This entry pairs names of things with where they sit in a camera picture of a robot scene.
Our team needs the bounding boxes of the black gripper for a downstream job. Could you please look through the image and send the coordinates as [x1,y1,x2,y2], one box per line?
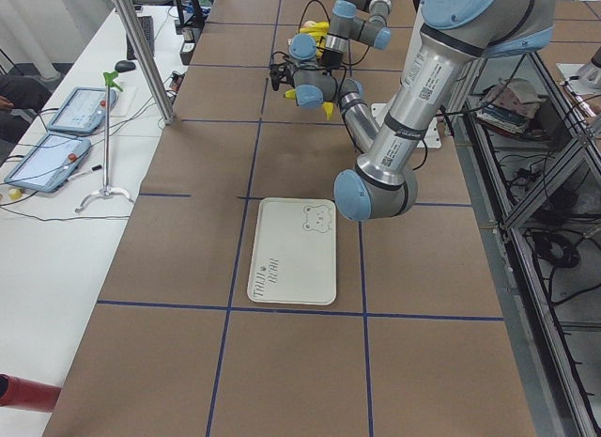
[270,61,300,91]

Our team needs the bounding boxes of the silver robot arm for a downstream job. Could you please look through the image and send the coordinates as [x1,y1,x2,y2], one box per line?
[321,0,393,69]
[270,0,556,221]

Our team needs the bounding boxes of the wicker fruit basket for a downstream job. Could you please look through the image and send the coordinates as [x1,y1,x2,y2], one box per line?
[299,20,330,59]

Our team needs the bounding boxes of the black keyboard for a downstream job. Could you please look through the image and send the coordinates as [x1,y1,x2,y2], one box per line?
[126,15,155,61]

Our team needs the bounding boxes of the black computer mouse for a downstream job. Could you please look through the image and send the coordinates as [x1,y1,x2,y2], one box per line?
[115,60,136,73]

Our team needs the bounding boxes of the silver stand with green clip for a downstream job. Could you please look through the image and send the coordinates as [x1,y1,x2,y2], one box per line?
[75,70,133,213]

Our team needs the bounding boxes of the white Taiji Bear tray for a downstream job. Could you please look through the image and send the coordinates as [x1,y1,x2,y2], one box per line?
[247,197,337,305]

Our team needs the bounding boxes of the upper teach pendant tablet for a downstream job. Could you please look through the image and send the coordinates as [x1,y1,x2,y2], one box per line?
[47,86,106,135]

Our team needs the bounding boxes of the teach pendant tablet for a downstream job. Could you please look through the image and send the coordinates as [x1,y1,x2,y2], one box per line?
[5,132,92,193]
[47,86,106,135]

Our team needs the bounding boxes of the black marker pen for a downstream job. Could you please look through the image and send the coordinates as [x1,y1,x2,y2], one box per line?
[66,164,103,181]

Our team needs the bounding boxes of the lower teach pendant tablet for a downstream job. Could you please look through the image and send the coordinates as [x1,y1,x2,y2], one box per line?
[5,132,92,193]

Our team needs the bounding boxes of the small yellow tape roll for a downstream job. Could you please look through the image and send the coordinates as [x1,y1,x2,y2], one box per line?
[8,189,23,201]

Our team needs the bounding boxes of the red cylinder object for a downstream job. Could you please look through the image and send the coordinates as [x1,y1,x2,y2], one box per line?
[1,374,61,413]

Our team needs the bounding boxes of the aluminium frame post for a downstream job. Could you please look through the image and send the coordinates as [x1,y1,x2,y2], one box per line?
[112,0,175,125]

